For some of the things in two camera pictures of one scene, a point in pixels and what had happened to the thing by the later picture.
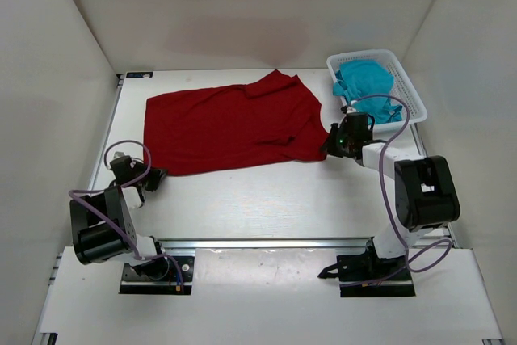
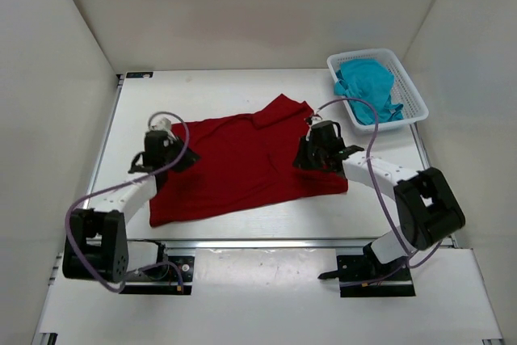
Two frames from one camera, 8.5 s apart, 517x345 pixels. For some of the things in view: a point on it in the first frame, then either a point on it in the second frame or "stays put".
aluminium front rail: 357,243 stays put
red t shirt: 275,116 -> 245,160
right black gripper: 334,141 -> 308,159
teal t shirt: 356,78 stays put
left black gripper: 150,178 -> 178,157
